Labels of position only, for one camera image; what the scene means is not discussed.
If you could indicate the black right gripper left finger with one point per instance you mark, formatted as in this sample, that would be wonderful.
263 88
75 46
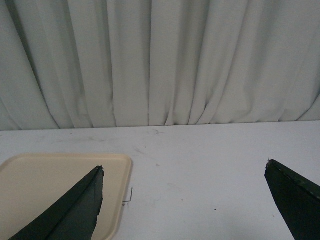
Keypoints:
72 217

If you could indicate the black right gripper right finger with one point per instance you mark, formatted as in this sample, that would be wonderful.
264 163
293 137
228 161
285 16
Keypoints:
297 199

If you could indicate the beige square plate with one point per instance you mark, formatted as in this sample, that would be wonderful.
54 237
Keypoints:
30 183

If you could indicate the white pleated curtain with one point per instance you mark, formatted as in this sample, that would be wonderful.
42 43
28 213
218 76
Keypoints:
67 64

